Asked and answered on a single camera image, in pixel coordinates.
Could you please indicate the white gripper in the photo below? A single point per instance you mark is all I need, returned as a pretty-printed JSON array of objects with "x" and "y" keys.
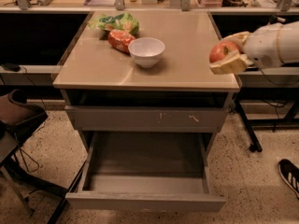
[{"x": 263, "y": 47}]

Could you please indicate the red apple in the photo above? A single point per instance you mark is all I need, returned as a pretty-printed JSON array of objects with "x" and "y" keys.
[{"x": 221, "y": 50}]

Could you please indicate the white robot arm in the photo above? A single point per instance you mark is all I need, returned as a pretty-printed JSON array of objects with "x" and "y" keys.
[{"x": 288, "y": 44}]

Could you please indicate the grey drawer cabinet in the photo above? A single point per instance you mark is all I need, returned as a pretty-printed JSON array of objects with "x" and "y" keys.
[{"x": 163, "y": 84}]

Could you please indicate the closed grey upper drawer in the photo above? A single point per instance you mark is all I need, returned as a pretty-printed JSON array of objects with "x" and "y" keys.
[{"x": 146, "y": 119}]

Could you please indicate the open grey middle drawer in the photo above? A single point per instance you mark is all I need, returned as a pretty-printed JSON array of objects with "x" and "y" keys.
[{"x": 146, "y": 172}]

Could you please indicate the white stick with base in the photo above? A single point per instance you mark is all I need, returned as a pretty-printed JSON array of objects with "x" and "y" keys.
[{"x": 275, "y": 19}]

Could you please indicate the white bowl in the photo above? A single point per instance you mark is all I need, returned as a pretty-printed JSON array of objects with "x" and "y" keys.
[{"x": 146, "y": 51}]

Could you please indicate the green chip bag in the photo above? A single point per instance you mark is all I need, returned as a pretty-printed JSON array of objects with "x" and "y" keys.
[{"x": 125, "y": 22}]

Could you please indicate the orange snack bag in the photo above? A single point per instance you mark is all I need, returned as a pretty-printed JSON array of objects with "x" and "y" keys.
[{"x": 120, "y": 40}]

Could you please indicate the black sneaker with stripes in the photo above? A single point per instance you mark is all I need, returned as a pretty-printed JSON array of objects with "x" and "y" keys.
[{"x": 290, "y": 175}]

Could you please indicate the black power adapter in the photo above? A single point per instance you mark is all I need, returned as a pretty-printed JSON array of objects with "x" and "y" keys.
[{"x": 11, "y": 67}]

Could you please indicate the brown office chair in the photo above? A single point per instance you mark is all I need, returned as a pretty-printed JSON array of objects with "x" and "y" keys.
[{"x": 18, "y": 122}]

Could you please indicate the black table leg frame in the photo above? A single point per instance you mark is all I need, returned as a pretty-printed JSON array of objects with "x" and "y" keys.
[{"x": 290, "y": 120}]

